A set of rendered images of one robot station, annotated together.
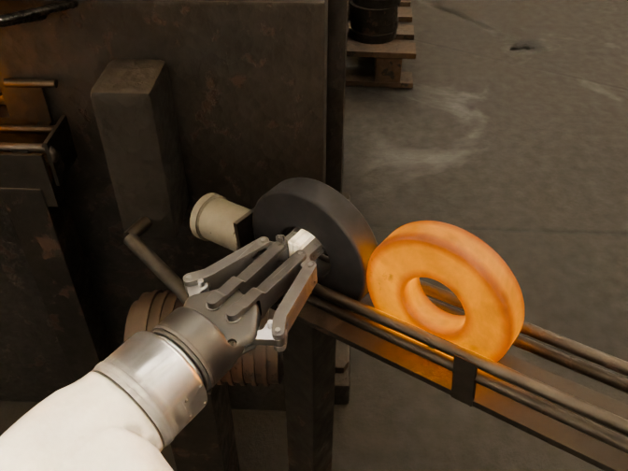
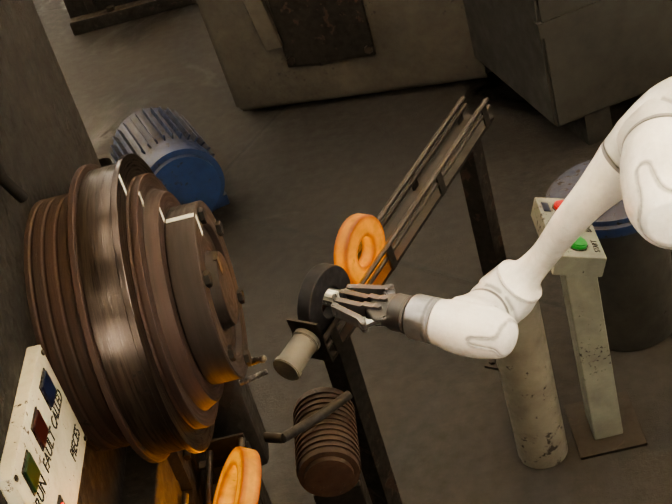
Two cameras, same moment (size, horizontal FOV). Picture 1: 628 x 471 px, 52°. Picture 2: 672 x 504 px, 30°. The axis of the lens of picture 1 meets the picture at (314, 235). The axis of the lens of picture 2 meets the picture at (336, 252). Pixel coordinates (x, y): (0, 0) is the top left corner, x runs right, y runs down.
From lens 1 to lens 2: 2.33 m
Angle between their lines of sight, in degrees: 67
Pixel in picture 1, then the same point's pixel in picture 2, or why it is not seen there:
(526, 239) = not seen: hidden behind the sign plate
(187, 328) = (402, 297)
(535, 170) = not seen: outside the picture
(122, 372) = (430, 302)
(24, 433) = (464, 312)
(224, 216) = (299, 345)
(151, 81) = not seen: hidden behind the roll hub
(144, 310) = (325, 447)
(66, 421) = (456, 303)
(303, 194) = (320, 273)
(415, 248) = (353, 235)
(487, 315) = (376, 228)
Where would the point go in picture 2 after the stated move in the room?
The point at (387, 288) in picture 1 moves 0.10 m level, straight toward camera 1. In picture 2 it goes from (355, 268) to (402, 259)
